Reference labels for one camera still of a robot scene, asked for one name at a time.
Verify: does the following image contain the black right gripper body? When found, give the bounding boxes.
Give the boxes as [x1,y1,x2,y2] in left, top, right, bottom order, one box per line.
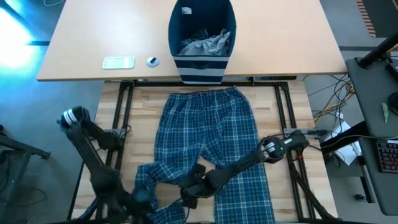
[179,175,217,209]

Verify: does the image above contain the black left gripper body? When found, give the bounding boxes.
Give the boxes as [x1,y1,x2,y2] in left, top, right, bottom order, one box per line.
[130,189,158,218]

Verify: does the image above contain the blue plaid pajama pants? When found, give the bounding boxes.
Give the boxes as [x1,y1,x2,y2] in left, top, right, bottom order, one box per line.
[133,86,276,224]

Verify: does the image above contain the grey garment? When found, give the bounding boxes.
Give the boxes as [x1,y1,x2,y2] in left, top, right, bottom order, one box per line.
[179,28,232,57]

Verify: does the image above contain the navy white striped laundry bin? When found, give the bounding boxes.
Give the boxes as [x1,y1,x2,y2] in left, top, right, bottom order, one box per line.
[168,0,238,85]

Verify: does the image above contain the silver flat phone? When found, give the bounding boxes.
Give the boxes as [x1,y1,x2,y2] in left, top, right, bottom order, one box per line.
[102,55,136,70]

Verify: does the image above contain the dark grey metal stand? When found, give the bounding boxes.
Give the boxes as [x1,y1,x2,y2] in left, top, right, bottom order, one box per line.
[0,124,52,224]

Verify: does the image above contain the black desk leg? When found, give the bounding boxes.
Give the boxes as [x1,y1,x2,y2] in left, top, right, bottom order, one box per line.
[320,120,369,156]

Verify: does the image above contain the white box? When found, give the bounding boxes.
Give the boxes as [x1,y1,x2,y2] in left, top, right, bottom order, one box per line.
[330,120,364,167]

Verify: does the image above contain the light wooden desk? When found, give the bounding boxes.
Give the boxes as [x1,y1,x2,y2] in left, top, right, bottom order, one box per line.
[36,0,348,82]

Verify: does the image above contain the grey side desk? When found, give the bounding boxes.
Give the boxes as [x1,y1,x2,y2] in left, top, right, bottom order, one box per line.
[345,57,398,217]

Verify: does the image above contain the black backlit keyboard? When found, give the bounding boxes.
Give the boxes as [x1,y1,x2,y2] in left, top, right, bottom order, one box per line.
[376,139,398,174]

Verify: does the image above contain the green leaf-shaped item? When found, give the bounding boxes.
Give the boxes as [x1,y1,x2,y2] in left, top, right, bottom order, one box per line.
[381,102,390,124]

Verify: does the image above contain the black round object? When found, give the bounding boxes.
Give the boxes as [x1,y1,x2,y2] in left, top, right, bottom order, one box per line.
[387,91,398,116]

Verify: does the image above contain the black pole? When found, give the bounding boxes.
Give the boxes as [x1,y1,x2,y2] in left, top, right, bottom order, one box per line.
[356,30,398,68]

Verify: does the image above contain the black desk device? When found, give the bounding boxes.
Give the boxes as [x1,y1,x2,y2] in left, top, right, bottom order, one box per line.
[385,57,398,82]

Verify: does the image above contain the yellow cable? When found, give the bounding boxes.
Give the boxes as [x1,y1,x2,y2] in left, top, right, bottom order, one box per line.
[313,83,356,123]

